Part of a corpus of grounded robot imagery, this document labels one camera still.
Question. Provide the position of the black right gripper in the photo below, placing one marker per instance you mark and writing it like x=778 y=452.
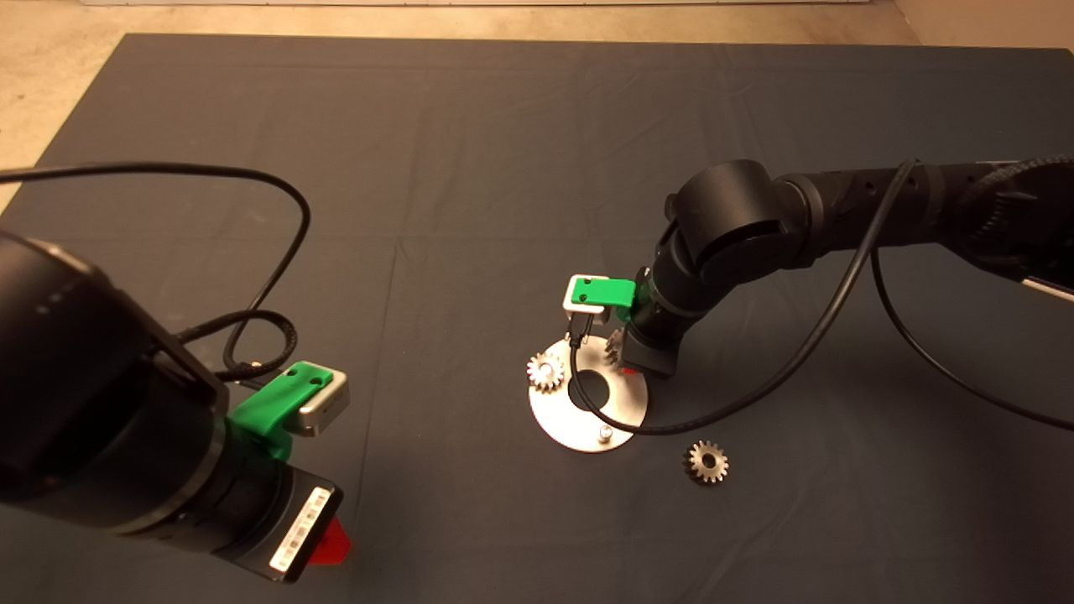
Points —
x=653 y=346

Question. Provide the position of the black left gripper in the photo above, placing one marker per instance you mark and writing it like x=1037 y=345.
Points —
x=258 y=510

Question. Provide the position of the small steel spur gear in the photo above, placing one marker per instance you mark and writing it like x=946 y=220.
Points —
x=696 y=466
x=615 y=346
x=550 y=384

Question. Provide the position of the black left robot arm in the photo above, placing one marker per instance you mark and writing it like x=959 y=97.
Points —
x=84 y=386

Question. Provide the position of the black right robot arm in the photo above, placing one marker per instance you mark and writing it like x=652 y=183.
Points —
x=730 y=214

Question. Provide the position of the round metal carrier plate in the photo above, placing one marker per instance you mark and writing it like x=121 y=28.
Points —
x=570 y=428

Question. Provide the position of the dark grey table cloth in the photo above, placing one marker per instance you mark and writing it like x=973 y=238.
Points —
x=503 y=126

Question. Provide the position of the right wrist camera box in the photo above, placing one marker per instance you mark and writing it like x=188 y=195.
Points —
x=579 y=307

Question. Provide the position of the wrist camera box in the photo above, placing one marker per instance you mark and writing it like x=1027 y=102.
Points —
x=324 y=413
x=579 y=307

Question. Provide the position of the right green camera mount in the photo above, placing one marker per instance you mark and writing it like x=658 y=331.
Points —
x=606 y=292

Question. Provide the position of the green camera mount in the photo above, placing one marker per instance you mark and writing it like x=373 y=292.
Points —
x=273 y=405
x=606 y=292

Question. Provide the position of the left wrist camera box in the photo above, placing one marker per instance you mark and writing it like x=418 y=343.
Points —
x=324 y=413

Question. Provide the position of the left green camera mount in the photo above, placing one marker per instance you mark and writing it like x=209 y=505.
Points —
x=273 y=405

